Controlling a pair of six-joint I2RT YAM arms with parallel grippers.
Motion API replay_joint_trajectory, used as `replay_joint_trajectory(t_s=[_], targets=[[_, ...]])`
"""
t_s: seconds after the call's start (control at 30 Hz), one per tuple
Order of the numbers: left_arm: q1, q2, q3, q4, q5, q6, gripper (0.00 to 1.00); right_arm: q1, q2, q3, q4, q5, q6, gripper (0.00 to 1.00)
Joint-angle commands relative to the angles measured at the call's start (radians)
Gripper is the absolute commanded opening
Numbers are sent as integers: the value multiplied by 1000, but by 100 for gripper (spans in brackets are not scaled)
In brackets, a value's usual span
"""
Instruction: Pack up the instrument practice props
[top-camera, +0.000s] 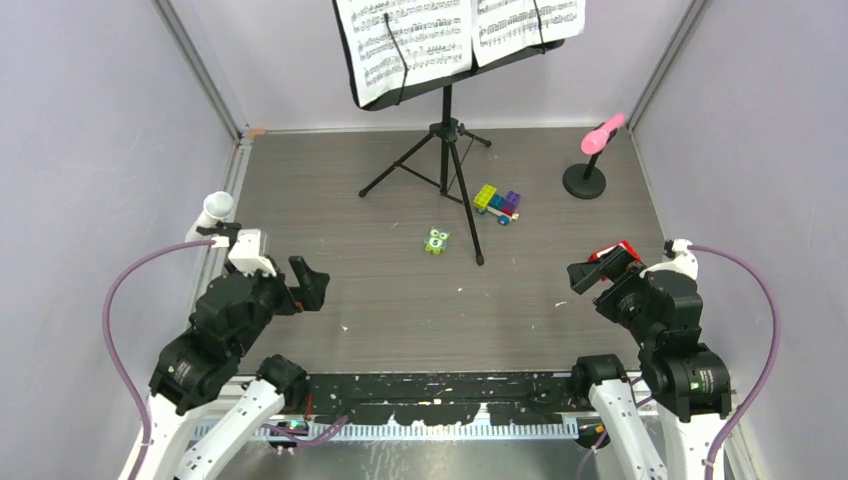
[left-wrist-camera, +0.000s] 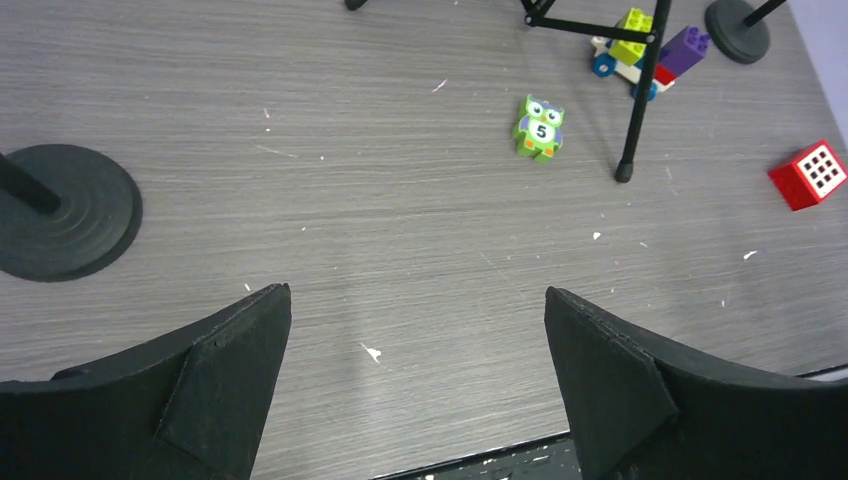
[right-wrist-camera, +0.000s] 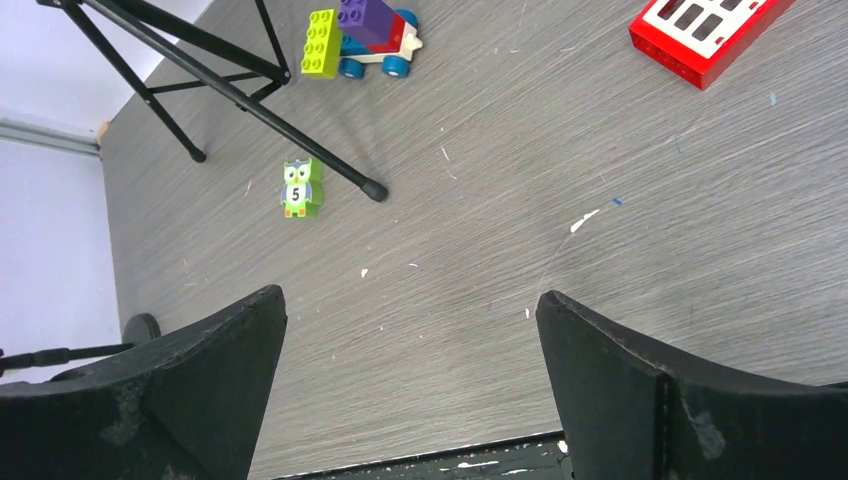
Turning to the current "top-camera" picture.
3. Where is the black left microphone stand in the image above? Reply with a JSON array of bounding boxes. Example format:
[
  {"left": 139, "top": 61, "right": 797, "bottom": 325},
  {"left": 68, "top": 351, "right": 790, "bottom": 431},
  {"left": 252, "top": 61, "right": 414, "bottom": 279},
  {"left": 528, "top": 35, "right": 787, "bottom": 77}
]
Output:
[{"left": 194, "top": 221, "right": 242, "bottom": 247}]

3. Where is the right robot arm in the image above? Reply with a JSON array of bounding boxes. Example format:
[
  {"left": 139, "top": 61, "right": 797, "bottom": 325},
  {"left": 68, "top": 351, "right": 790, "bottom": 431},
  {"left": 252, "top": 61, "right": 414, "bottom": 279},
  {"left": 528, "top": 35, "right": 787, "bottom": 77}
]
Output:
[{"left": 567, "top": 240, "right": 731, "bottom": 479}]

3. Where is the green owl number block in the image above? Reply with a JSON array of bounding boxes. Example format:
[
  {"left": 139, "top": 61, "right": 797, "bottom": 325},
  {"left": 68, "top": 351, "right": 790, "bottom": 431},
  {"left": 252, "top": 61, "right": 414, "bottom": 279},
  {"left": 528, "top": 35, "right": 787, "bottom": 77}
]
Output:
[{"left": 424, "top": 227, "right": 451, "bottom": 256}]

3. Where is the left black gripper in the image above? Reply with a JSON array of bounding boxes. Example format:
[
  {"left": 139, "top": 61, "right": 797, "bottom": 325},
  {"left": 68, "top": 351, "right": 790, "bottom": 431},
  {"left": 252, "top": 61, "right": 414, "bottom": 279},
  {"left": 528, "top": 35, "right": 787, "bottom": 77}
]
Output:
[{"left": 232, "top": 253, "right": 329, "bottom": 355}]

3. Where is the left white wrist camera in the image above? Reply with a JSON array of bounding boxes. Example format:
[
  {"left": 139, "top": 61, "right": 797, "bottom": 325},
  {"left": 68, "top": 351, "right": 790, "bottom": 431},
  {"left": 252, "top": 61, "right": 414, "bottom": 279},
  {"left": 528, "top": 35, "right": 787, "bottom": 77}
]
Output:
[{"left": 227, "top": 229, "right": 277, "bottom": 277}]

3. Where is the black round microphone stand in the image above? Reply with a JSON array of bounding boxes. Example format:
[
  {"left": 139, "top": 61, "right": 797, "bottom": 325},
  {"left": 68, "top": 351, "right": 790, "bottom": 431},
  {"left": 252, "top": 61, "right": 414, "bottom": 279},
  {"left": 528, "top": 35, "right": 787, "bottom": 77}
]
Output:
[{"left": 562, "top": 147, "right": 607, "bottom": 200}]

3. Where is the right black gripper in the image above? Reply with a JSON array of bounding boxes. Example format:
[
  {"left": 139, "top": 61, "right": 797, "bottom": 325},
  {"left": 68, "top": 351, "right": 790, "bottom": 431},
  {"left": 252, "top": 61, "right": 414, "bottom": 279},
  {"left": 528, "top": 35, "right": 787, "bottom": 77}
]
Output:
[{"left": 567, "top": 241, "right": 657, "bottom": 343}]

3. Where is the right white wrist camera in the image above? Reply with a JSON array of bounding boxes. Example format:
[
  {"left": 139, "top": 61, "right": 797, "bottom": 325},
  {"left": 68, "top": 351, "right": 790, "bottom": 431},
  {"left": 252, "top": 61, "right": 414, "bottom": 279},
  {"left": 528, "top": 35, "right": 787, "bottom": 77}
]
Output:
[{"left": 639, "top": 239, "right": 699, "bottom": 280}]

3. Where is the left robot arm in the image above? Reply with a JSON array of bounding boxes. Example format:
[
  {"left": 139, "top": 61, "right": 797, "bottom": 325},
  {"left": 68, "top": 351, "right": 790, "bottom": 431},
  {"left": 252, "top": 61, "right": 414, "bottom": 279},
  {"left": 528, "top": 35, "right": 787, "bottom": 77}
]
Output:
[{"left": 119, "top": 256, "right": 330, "bottom": 479}]

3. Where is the white toy microphone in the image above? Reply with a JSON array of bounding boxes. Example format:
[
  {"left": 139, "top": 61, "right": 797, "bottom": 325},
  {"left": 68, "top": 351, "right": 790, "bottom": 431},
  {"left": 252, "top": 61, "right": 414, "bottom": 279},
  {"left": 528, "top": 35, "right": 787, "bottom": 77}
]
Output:
[{"left": 184, "top": 191, "right": 234, "bottom": 242}]

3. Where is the colourful toy brick car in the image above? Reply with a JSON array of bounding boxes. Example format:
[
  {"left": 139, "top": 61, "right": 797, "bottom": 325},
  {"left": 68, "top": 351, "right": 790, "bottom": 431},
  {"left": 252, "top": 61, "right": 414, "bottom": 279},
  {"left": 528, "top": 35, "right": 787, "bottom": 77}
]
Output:
[{"left": 472, "top": 184, "right": 521, "bottom": 226}]

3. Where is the red white cube block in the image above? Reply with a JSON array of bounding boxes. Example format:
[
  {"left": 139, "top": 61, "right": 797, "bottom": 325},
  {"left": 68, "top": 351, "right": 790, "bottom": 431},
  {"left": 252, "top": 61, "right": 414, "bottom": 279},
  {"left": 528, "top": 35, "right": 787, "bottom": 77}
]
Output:
[{"left": 588, "top": 240, "right": 642, "bottom": 265}]

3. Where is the sheet music page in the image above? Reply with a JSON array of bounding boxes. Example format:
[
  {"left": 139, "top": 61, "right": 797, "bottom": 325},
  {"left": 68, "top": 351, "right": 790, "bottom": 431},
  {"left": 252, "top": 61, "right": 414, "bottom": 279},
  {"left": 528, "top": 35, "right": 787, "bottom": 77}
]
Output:
[
  {"left": 471, "top": 0, "right": 586, "bottom": 67},
  {"left": 333, "top": 0, "right": 473, "bottom": 110}
]

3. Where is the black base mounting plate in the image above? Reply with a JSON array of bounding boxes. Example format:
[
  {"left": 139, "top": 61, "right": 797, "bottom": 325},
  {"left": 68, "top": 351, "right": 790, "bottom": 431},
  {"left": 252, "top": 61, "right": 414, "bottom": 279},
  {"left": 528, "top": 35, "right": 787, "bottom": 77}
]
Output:
[{"left": 282, "top": 371, "right": 593, "bottom": 426}]

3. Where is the pink toy microphone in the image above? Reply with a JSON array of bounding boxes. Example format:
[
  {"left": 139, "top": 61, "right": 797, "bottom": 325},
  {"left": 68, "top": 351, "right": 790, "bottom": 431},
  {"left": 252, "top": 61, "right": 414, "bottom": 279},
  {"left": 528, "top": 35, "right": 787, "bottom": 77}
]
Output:
[{"left": 580, "top": 113, "right": 627, "bottom": 155}]

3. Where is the black music stand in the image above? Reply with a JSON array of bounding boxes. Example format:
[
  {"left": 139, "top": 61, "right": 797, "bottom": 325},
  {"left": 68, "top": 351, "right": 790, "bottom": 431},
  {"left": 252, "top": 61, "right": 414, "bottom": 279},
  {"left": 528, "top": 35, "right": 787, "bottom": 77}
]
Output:
[{"left": 358, "top": 39, "right": 566, "bottom": 265}]

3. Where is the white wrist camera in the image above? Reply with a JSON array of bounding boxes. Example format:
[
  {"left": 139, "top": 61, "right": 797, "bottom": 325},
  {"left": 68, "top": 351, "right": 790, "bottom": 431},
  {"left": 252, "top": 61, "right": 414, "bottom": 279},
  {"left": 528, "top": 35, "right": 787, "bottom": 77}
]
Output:
[
  {"left": 227, "top": 229, "right": 277, "bottom": 277},
  {"left": 639, "top": 239, "right": 699, "bottom": 280}
]

